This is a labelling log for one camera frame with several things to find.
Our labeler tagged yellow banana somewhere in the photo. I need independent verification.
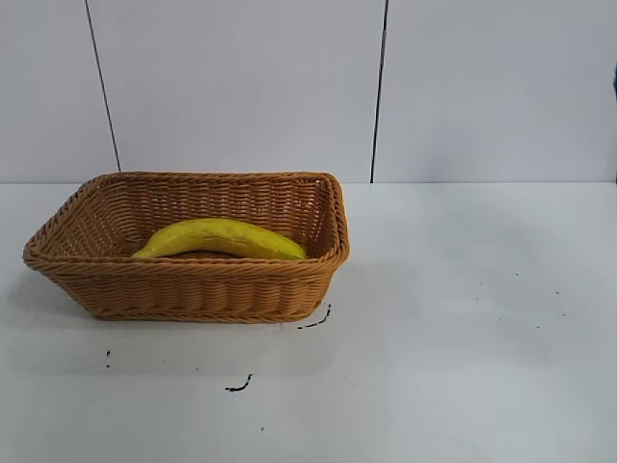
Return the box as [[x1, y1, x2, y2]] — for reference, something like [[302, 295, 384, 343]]
[[130, 217, 309, 261]]

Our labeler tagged woven tan wicker basket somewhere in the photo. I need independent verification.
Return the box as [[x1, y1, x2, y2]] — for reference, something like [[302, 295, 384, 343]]
[[22, 170, 352, 323]]

